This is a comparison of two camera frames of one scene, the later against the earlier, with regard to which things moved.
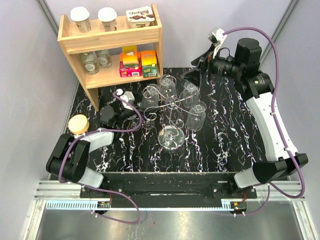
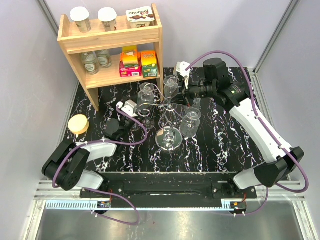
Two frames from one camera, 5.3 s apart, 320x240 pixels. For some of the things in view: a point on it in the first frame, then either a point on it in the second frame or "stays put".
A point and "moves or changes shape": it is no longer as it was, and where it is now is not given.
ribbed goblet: [196, 117] moves or changes shape
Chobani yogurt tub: [140, 17] stays put
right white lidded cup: [108, 16] stays put
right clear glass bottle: [104, 58] stays put
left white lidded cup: [80, 15] stays put
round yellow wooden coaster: [78, 124] stays put
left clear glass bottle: [90, 62] stays put
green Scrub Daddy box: [149, 64] stays put
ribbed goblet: [168, 87] moves or changes shape
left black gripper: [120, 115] → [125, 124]
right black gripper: [208, 63] → [186, 93]
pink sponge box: [130, 62] stays put
